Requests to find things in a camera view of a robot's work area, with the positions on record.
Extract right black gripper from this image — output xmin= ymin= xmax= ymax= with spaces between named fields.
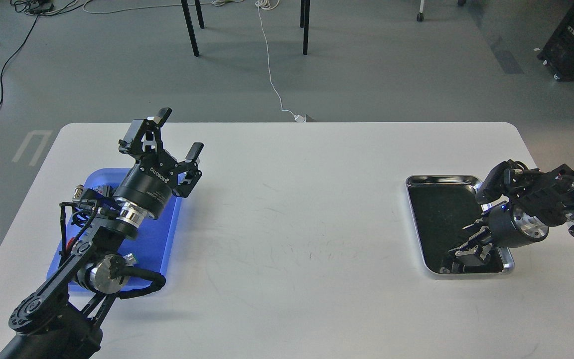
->
xmin=439 ymin=204 xmax=549 ymax=274

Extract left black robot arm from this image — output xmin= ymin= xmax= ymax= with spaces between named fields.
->
xmin=0 ymin=107 xmax=203 ymax=359

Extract blue industrial part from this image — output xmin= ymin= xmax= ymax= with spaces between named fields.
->
xmin=92 ymin=184 xmax=114 ymax=198

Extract white floor cable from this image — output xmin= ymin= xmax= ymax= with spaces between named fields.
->
xmin=83 ymin=0 xmax=307 ymax=123

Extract black table legs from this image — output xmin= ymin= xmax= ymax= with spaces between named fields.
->
xmin=181 ymin=0 xmax=311 ymax=57

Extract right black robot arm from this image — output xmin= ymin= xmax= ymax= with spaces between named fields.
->
xmin=439 ymin=160 xmax=574 ymax=274

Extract blue plastic tray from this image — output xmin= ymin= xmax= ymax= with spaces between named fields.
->
xmin=46 ymin=168 xmax=182 ymax=293

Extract silver metal tray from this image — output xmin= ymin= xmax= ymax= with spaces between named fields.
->
xmin=405 ymin=175 xmax=515 ymax=279

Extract white green connector part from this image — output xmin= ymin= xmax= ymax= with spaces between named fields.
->
xmin=123 ymin=253 xmax=138 ymax=266

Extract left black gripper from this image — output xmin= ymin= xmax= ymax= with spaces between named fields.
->
xmin=114 ymin=107 xmax=204 ymax=219

